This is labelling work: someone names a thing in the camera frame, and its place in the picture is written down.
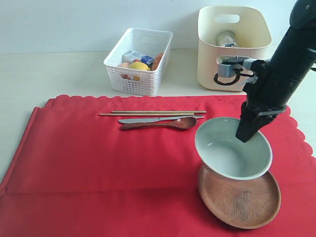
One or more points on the white ceramic bowl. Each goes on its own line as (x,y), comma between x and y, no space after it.
(226,155)

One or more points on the stainless steel cup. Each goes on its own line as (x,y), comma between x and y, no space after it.
(226,39)

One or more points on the brown egg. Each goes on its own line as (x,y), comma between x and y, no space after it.
(124,65)

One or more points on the red sausage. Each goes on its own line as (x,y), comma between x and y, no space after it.
(125,76)

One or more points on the yellow lemon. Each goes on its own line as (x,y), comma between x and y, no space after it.
(139,66)

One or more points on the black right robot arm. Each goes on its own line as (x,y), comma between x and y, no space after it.
(278,78)

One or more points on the brown wooden spoon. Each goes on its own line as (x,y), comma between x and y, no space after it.
(181,123)

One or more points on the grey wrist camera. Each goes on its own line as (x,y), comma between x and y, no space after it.
(229,65)

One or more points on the brown wooden plate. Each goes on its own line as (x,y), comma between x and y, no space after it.
(248,204)

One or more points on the white perforated plastic basket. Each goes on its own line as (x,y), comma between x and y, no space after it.
(148,42)

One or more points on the orange fried food piece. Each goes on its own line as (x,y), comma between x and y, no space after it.
(156,61)

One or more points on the wooden chopstick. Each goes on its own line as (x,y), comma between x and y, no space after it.
(158,112)
(146,114)

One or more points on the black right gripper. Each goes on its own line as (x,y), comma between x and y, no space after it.
(259,109)

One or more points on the cream plastic bin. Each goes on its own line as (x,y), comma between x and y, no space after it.
(252,34)

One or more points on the red scalloped table cloth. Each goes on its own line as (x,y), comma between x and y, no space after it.
(76,174)

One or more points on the small milk carton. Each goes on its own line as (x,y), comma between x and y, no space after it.
(135,56)

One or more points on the silver table knife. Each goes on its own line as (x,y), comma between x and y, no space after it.
(137,120)

